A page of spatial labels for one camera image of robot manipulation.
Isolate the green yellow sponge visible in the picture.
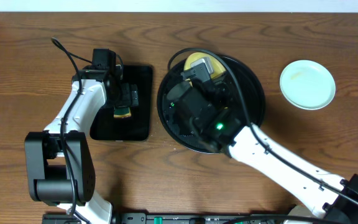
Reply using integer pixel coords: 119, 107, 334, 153
114, 107, 132, 119

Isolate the yellow plate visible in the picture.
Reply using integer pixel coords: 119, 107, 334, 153
183, 52, 226, 88

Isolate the mint plate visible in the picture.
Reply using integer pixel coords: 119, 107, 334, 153
279, 60, 336, 110

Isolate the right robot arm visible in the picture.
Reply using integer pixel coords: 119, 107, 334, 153
157, 77, 358, 223

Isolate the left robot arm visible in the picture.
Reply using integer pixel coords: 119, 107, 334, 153
24, 65, 137, 223

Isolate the black round tray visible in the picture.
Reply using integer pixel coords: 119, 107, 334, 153
157, 55, 265, 154

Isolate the black rectangular tray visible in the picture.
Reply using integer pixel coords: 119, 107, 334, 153
90, 65, 153, 141

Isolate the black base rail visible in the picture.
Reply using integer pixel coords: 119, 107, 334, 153
41, 213, 282, 224

